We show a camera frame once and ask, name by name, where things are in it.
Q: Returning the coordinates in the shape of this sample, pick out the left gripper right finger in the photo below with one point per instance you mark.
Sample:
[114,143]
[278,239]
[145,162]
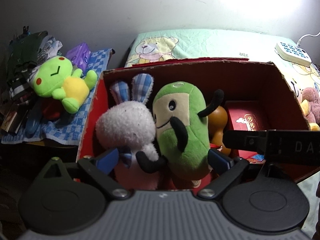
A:
[228,170]

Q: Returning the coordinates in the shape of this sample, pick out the brown wooden gourd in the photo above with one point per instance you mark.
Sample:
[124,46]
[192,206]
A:
[217,121]

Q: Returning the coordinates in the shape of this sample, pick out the pile of folded clothes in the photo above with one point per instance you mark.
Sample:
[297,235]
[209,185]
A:
[27,52]

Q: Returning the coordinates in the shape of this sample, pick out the white power strip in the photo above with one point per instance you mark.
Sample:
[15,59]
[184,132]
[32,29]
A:
[291,53]

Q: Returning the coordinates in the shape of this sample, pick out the stack of books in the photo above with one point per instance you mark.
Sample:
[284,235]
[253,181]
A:
[12,116]

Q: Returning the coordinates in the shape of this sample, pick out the red cardboard box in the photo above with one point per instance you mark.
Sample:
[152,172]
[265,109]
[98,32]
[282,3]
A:
[240,80]

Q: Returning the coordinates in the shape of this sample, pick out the white bunny plush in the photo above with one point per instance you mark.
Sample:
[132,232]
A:
[129,127]

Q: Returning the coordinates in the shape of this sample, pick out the red gift box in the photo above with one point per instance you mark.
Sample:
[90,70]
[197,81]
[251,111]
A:
[246,116]

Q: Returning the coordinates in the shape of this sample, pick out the pink teddy bear plush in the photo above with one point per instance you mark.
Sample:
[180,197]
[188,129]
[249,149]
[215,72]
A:
[310,94]

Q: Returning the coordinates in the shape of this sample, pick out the green bean plush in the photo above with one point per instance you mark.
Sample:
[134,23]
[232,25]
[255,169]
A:
[181,115]

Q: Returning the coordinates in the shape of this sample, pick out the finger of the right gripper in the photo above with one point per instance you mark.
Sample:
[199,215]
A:
[277,146]

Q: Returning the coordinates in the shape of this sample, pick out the yellow tiger plush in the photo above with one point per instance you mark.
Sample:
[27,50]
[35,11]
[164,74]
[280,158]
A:
[311,111]

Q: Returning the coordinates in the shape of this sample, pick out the green frog plush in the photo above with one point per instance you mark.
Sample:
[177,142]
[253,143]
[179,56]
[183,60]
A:
[57,79]

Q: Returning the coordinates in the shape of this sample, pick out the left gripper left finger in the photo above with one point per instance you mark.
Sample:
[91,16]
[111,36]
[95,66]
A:
[96,171]

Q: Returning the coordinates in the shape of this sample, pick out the purple tissue pack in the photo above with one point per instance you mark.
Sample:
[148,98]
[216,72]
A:
[79,56]

